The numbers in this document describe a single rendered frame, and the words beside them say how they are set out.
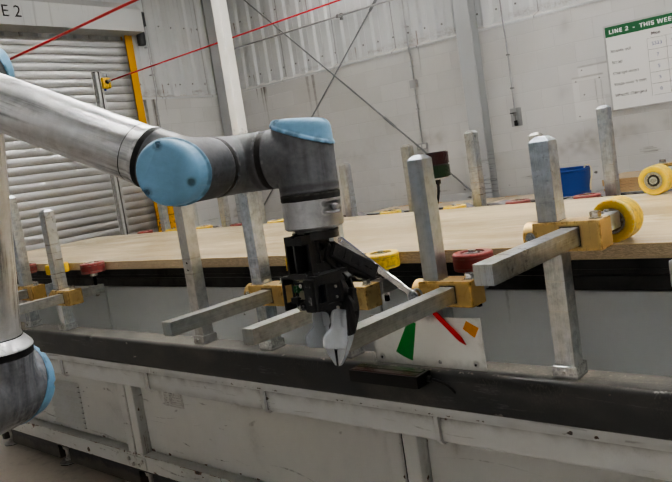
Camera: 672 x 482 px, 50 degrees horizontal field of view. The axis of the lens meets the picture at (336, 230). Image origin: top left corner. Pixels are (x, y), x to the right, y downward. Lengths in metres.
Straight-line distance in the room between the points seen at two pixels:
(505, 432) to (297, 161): 0.69
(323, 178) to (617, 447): 0.69
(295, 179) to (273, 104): 10.20
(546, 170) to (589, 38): 7.52
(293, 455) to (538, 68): 7.23
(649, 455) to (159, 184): 0.89
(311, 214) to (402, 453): 0.98
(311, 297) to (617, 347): 0.68
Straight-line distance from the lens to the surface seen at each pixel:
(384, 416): 1.60
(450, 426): 1.50
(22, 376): 1.49
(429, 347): 1.42
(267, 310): 1.72
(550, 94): 8.86
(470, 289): 1.33
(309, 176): 1.03
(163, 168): 0.97
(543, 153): 1.23
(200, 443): 2.56
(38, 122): 1.11
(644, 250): 1.37
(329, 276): 1.04
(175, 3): 11.72
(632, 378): 1.29
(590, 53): 8.71
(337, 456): 2.09
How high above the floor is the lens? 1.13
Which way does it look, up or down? 6 degrees down
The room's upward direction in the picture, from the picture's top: 9 degrees counter-clockwise
